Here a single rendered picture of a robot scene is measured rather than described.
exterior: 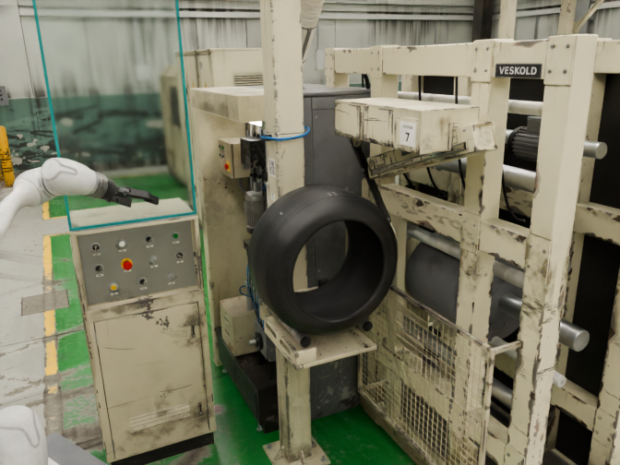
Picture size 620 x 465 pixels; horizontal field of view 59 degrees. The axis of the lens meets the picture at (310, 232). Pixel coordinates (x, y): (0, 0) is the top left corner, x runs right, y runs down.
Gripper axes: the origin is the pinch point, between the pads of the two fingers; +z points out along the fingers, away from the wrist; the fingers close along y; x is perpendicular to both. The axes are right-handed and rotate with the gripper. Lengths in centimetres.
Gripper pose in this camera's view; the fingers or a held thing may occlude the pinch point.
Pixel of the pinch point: (142, 201)
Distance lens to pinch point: 216.1
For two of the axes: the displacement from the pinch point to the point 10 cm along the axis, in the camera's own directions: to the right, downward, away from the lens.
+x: 0.6, -9.8, 1.9
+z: 4.4, 2.0, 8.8
